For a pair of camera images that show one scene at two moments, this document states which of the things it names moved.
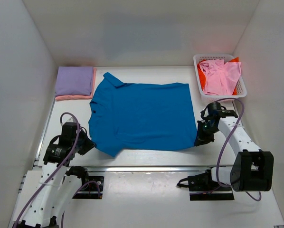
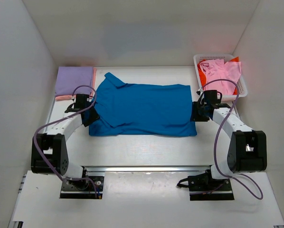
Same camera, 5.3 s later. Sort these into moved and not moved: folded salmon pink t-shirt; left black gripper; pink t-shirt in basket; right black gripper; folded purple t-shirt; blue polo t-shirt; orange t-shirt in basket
Moved: left black gripper; blue polo t-shirt; right black gripper
Not moved: orange t-shirt in basket; folded salmon pink t-shirt; folded purple t-shirt; pink t-shirt in basket
